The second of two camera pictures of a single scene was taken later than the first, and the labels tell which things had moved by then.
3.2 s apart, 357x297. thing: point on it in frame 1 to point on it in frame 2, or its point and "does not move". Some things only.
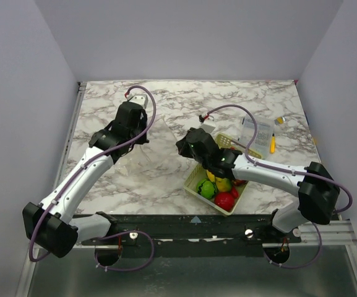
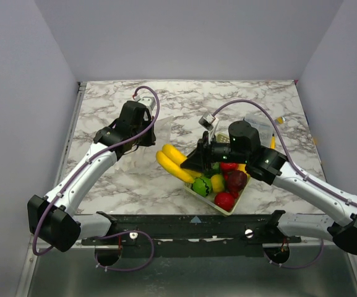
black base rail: (191, 236) does not move
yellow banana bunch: (211, 177) to (171, 159)
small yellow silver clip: (281, 120) does not move
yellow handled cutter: (272, 146) does not move
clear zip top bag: (135, 174) to (144, 159)
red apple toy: (224, 200) does not move
